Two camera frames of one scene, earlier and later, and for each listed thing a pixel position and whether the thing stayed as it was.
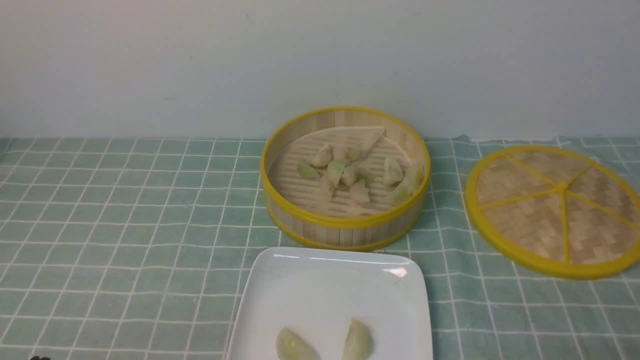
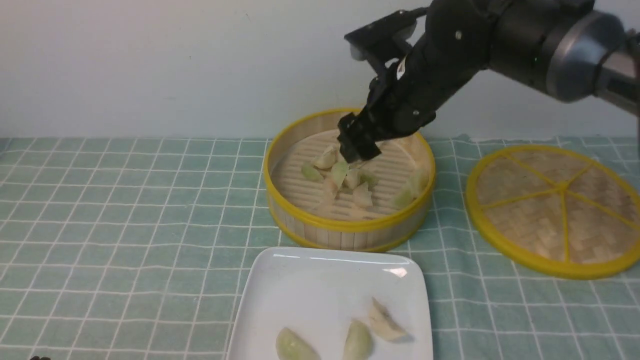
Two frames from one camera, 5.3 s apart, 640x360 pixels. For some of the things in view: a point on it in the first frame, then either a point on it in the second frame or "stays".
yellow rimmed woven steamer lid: [555, 212] stays
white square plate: [318, 292] stays
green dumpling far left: [305, 170] stays
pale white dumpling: [393, 172] -> [383, 323]
